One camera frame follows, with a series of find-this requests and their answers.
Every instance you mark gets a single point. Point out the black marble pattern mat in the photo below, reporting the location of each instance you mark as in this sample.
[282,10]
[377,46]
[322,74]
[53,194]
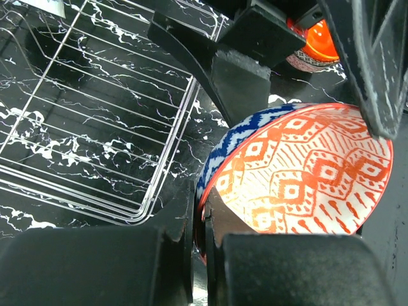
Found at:
[95,95]

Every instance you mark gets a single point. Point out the orange glossy bowl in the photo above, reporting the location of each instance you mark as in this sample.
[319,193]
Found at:
[319,52]

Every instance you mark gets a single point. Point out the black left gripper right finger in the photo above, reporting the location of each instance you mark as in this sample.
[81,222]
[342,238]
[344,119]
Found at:
[248,268]

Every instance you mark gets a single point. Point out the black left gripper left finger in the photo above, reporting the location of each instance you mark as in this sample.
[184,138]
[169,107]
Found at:
[147,264]

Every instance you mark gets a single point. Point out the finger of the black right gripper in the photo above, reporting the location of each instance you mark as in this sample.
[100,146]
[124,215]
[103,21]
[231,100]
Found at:
[235,70]
[371,40]

